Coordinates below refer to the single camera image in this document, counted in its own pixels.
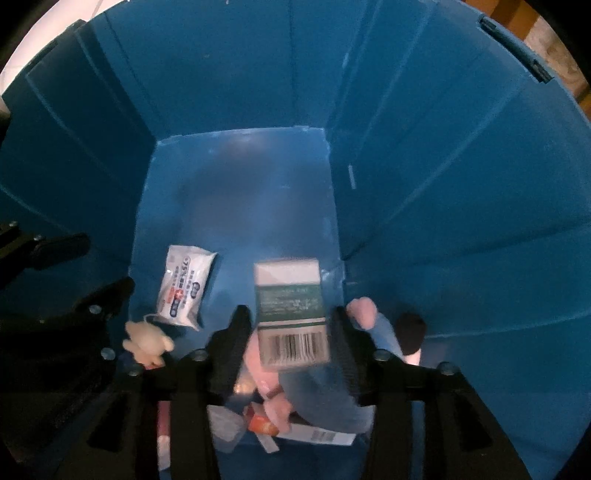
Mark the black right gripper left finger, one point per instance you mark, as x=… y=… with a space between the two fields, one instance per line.
x=204 y=377

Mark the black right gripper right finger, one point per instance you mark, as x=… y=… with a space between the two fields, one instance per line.
x=429 y=423

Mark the cream teddy bear blue dress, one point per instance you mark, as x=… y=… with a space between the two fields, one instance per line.
x=147 y=344

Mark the pink pig plush blue shirt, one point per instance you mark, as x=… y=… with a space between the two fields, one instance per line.
x=319 y=394

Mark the green white barcode box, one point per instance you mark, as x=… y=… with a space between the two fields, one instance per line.
x=290 y=314

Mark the white wet wipes packet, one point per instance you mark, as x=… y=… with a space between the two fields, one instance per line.
x=183 y=284

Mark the blue plastic storage bin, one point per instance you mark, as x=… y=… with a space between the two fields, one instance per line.
x=419 y=151

